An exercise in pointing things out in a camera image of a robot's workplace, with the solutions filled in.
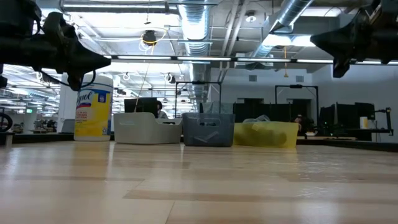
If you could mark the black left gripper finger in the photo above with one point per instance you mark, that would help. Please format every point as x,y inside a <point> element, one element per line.
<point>81,66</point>
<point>81,48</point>

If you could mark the white plastic bin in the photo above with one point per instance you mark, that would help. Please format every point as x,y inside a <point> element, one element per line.
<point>143,130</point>

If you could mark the black ceiling camera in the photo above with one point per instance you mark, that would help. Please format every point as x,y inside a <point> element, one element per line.
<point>149,36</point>

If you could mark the silver ceiling duct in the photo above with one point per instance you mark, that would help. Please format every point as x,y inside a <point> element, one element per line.
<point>196,25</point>
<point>295,9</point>

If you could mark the Lysol wipes canister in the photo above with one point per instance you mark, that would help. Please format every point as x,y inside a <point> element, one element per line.
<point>93,109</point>

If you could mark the black computer monitor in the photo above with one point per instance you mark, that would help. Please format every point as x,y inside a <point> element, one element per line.
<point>141,107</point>
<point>327,115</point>
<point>365,109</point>
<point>345,115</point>

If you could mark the grey plastic bin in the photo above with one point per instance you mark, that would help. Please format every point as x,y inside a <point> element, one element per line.
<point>208,133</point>

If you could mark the black standing desk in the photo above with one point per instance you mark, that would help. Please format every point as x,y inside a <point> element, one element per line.
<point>367,132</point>

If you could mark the person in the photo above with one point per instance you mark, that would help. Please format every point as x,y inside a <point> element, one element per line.
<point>161,112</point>
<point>300,123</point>

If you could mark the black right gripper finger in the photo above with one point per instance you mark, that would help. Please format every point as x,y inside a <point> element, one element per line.
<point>348,51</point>
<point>351,31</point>

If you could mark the long ceiling light strip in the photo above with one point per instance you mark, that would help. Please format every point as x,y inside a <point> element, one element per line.
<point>143,57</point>

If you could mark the black partition panels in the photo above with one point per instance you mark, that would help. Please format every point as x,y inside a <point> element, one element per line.
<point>248,109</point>

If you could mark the yellow plastic bin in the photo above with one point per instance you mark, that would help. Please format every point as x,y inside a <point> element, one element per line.
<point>242,135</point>

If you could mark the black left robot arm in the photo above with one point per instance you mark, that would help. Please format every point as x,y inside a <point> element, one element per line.
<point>15,31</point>

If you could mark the black station frame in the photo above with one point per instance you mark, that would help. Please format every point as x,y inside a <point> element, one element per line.
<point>199,82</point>
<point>295,86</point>

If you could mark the white cup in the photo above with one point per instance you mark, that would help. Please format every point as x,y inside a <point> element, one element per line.
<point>363,123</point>

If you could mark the grey laptop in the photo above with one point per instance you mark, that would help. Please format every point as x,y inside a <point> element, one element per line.
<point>67,126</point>

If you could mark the yellow ceiling pendant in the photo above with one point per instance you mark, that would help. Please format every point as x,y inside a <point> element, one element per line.
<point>285,74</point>

